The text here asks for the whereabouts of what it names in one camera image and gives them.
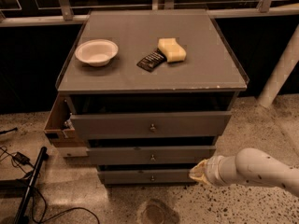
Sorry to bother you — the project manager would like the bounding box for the metal window railing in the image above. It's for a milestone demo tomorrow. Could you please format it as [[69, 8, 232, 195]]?
[[0, 0, 299, 26]]

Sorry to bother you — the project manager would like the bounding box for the white diagonal post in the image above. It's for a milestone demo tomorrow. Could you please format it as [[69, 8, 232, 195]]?
[[258, 25, 299, 107]]

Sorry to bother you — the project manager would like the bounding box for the grey top drawer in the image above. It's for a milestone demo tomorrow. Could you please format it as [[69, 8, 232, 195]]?
[[71, 111, 231, 140]]

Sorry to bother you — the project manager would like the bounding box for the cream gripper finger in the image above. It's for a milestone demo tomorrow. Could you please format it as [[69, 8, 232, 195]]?
[[189, 160, 209, 185]]

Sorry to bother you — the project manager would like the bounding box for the white bowl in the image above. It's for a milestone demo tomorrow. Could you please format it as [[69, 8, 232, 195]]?
[[75, 39, 119, 67]]

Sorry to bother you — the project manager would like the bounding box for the wooden side box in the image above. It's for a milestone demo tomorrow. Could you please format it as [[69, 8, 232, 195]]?
[[44, 95, 87, 158]]

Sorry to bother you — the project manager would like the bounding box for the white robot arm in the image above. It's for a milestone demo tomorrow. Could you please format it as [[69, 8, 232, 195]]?
[[189, 148, 299, 197]]

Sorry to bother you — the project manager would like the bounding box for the grey drawer cabinet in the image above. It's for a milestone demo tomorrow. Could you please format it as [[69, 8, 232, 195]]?
[[57, 9, 248, 172]]

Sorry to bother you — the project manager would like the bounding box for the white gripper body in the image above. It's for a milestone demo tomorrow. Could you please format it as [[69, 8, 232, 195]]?
[[205, 156, 225, 186]]

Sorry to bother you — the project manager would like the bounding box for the black cable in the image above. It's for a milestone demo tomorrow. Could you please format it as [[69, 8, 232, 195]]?
[[0, 126, 101, 224]]

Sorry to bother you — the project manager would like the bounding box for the black power adapter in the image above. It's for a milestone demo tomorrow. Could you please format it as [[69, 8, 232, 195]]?
[[14, 152, 30, 165]]

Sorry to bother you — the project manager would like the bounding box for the grey drawer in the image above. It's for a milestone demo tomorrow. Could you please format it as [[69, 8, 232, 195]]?
[[71, 111, 231, 140], [87, 146, 216, 165], [98, 169, 193, 185]]

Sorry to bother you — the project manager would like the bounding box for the black pole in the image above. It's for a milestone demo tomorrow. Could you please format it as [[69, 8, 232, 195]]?
[[13, 147, 48, 224]]

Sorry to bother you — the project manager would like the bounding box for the grey bottom drawer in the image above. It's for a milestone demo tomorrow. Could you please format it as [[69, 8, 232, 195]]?
[[98, 169, 193, 185]]

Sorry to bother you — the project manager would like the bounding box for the yellow sponge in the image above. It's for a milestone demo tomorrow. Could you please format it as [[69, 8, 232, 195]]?
[[158, 38, 187, 63]]

